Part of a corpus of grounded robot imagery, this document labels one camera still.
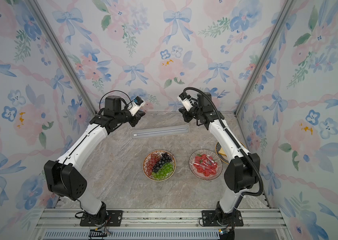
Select cream plastic wrap dispenser box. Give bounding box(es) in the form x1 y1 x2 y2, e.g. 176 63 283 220
131 125 190 140

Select clear plastic wrap sheet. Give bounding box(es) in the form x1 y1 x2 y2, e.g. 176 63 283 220
136 112 188 130
187 147 224 182

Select round plate with grapes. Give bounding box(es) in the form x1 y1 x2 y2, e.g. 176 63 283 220
142 149 177 181

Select glass bowl with striped rim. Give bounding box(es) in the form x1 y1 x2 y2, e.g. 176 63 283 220
188 148 224 181

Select dark blue yellow-rimmed plate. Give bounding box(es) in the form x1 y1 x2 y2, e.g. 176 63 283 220
215 143 229 165

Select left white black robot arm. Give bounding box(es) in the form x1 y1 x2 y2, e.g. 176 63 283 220
44 96 146 226

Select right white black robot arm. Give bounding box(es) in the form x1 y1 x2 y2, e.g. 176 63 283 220
178 87 264 227

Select slice of bread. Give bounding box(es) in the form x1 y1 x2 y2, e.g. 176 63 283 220
218 148 227 156

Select red strawberries pile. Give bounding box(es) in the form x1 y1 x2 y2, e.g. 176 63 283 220
192 154 218 177

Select mixed colour grapes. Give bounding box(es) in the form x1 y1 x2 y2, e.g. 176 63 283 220
145 151 175 180

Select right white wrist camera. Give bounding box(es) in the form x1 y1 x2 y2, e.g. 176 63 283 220
178 92 193 112

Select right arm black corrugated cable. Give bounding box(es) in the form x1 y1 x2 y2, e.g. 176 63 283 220
183 86 264 217

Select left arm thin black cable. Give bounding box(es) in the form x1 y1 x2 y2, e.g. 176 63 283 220
59 89 137 219

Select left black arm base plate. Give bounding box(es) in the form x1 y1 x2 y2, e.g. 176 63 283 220
75 210 124 227

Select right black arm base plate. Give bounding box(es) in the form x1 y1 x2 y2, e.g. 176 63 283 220
201 210 244 227

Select aluminium mounting rail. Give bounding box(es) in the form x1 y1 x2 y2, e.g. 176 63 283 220
30 209 292 240

